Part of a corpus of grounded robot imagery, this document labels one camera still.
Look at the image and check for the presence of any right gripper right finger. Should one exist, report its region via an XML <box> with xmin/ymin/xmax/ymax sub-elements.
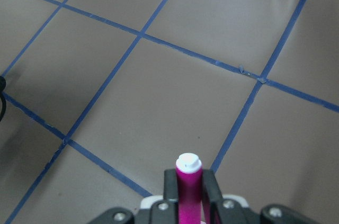
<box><xmin>202</xmin><ymin>169</ymin><xmax>222</xmax><ymax>202</ymax></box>

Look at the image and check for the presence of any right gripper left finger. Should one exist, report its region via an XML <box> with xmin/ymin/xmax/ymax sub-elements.
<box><xmin>163</xmin><ymin>169</ymin><xmax>179</xmax><ymax>203</ymax></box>

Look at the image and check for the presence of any pink pen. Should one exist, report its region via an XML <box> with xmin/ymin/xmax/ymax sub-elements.
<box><xmin>176</xmin><ymin>153</ymin><xmax>203</xmax><ymax>223</ymax></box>

